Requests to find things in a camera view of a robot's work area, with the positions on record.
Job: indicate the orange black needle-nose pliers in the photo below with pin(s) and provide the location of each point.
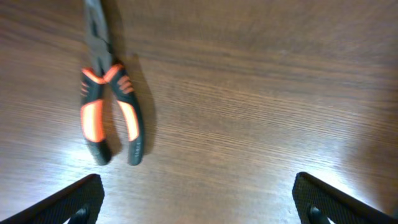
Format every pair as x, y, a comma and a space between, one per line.
104, 79

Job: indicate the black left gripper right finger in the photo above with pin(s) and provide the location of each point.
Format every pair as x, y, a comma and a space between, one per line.
319, 202

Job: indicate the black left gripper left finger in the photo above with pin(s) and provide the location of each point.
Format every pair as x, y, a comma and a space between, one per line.
80, 202

